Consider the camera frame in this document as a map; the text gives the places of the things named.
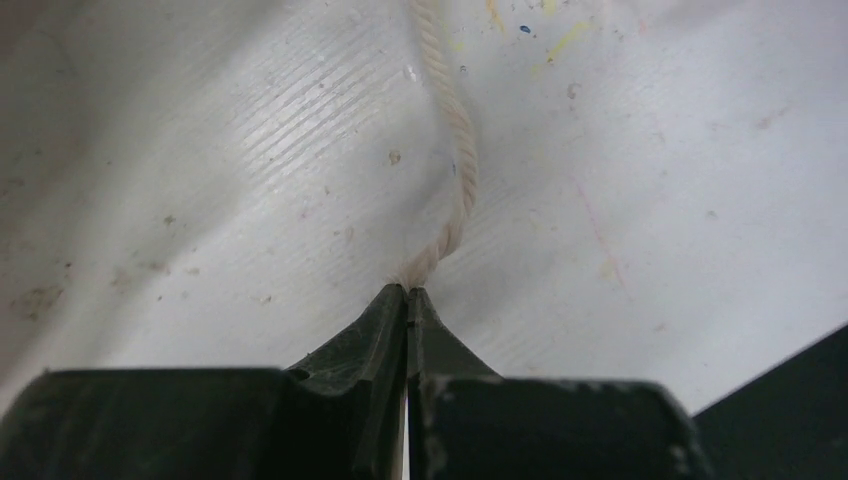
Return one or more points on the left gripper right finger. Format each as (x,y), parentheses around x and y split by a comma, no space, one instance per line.
(467,421)

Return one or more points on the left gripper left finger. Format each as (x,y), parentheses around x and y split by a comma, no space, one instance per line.
(333,415)

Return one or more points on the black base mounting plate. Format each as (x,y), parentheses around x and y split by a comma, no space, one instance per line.
(789,423)

